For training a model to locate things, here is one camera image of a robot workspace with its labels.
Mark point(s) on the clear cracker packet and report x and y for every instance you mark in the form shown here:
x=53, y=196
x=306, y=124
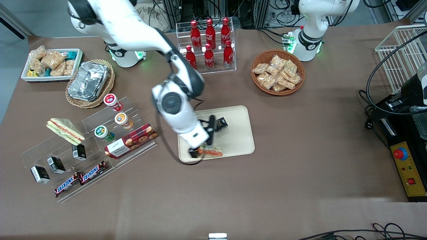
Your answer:
x=69, y=67
x=36, y=66
x=53, y=59
x=58, y=70
x=38, y=52

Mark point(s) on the clear snack packet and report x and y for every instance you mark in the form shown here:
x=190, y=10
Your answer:
x=286, y=83
x=279, y=88
x=278, y=61
x=273, y=70
x=267, y=81
x=291, y=68
x=260, y=68

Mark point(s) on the black yellow emergency stop box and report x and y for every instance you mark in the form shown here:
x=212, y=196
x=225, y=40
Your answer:
x=408, y=166

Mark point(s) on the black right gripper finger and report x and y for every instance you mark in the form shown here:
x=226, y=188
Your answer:
x=208, y=145
x=194, y=153

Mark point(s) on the teal snack packet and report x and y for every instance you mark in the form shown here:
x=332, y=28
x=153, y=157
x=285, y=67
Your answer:
x=70, y=55

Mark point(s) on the clear acrylic bottle rack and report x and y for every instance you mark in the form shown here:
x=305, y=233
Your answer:
x=217, y=71

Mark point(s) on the small black white box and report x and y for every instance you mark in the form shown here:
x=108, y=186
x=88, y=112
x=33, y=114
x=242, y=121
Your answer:
x=40, y=175
x=79, y=152
x=56, y=165

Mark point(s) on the snickers chocolate bar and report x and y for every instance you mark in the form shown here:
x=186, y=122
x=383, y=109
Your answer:
x=66, y=185
x=93, y=173

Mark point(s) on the green lid cup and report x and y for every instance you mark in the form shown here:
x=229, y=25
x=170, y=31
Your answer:
x=100, y=131

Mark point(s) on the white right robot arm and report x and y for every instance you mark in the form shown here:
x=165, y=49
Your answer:
x=133, y=30

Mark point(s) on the white rectangular plastic tub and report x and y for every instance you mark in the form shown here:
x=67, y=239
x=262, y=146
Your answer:
x=50, y=78

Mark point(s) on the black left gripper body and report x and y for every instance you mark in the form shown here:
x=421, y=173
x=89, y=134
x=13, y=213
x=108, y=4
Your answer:
x=389, y=107

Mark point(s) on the clear acrylic stepped stand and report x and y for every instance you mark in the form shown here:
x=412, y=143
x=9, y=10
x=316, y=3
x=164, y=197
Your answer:
x=96, y=116

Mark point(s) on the red lid cup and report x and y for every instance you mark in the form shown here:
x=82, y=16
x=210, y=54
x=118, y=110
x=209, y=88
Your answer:
x=111, y=99

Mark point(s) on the oval light wicker basket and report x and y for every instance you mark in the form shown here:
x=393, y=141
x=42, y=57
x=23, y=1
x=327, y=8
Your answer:
x=108, y=86

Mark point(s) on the small black box gold print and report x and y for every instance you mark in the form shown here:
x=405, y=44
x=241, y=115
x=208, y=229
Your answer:
x=222, y=124

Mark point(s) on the beige crumpled cloth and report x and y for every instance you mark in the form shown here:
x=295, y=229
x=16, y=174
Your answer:
x=156, y=18

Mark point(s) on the silver foil container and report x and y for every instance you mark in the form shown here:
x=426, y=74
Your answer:
x=88, y=81

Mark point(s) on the triangle sandwich orange edge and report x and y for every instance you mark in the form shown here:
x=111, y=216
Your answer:
x=211, y=151

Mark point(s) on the red tartan cookie box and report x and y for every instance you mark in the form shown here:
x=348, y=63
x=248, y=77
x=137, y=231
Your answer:
x=131, y=140

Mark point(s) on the orange lid cup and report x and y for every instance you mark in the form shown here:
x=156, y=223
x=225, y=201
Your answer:
x=121, y=118

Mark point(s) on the wrapped triangle sandwich ham filling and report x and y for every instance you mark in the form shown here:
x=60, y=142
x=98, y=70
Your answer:
x=65, y=130

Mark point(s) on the beige plastic tray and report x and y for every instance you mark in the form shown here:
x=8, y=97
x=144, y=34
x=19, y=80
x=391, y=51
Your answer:
x=237, y=140

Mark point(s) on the small white device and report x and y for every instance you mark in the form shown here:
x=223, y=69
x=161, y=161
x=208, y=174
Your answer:
x=217, y=236

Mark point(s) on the red cola bottle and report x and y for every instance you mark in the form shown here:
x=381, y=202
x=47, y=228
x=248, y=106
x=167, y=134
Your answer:
x=210, y=33
x=226, y=31
x=228, y=55
x=195, y=35
x=209, y=58
x=190, y=56

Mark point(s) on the round brown wicker basket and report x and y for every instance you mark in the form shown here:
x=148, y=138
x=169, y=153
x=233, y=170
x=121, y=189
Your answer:
x=257, y=85

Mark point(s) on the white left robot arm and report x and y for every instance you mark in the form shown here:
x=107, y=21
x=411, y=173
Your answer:
x=310, y=36

